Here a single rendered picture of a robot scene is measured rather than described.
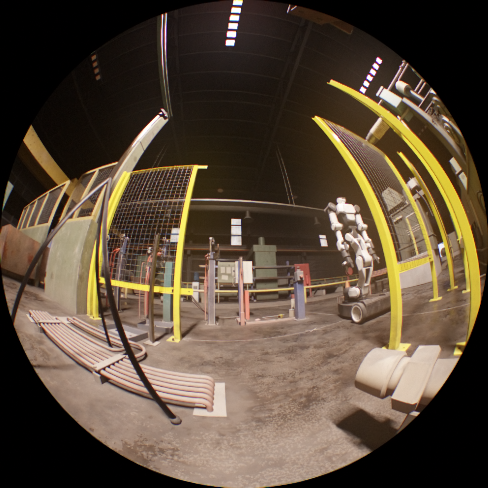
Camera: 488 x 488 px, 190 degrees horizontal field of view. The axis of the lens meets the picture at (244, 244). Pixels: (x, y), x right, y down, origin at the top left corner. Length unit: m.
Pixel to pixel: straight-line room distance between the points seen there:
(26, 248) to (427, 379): 3.48
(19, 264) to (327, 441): 3.40
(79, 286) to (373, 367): 1.99
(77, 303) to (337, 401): 1.99
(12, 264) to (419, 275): 6.65
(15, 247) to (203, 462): 3.13
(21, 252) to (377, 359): 3.45
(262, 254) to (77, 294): 9.81
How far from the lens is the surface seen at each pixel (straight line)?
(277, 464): 0.44
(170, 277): 1.96
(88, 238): 1.91
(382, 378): 0.32
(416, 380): 0.30
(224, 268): 7.24
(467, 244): 0.74
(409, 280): 3.70
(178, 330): 1.27
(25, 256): 3.24
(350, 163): 1.08
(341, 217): 1.93
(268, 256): 10.27
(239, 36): 10.64
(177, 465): 0.45
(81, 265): 1.85
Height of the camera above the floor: 0.40
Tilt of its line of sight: 20 degrees up
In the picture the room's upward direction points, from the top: 1 degrees counter-clockwise
